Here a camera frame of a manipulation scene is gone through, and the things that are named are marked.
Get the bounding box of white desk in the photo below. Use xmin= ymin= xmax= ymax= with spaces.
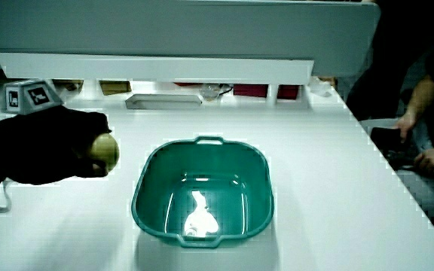
xmin=0 ymin=76 xmax=434 ymax=271

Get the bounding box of person's right hand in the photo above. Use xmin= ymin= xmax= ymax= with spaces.
xmin=0 ymin=78 xmax=113 ymax=186

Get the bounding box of green pear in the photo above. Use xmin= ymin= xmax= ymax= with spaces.
xmin=88 ymin=132 xmax=121 ymax=175

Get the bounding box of white shelf board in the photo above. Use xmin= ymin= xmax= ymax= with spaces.
xmin=0 ymin=52 xmax=315 ymax=86

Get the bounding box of white rectangular tray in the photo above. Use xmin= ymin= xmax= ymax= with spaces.
xmin=124 ymin=93 xmax=203 ymax=111

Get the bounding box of brown cardboard box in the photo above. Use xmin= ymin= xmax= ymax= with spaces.
xmin=99 ymin=80 xmax=133 ymax=96
xmin=52 ymin=79 xmax=84 ymax=93

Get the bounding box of crumpled clear wrapper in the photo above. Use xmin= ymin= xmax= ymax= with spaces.
xmin=308 ymin=76 xmax=334 ymax=99

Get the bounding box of grey partition panel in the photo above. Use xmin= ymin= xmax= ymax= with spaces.
xmin=0 ymin=0 xmax=381 ymax=78

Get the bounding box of red box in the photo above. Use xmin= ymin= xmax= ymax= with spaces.
xmin=277 ymin=84 xmax=301 ymax=101
xmin=233 ymin=84 xmax=269 ymax=99

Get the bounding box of black pouch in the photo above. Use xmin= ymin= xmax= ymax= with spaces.
xmin=369 ymin=126 xmax=421 ymax=170

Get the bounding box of clear plastic bag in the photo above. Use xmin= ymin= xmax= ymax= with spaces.
xmin=199 ymin=83 xmax=225 ymax=102

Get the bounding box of green plastic basin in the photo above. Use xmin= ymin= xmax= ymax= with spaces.
xmin=130 ymin=135 xmax=275 ymax=249

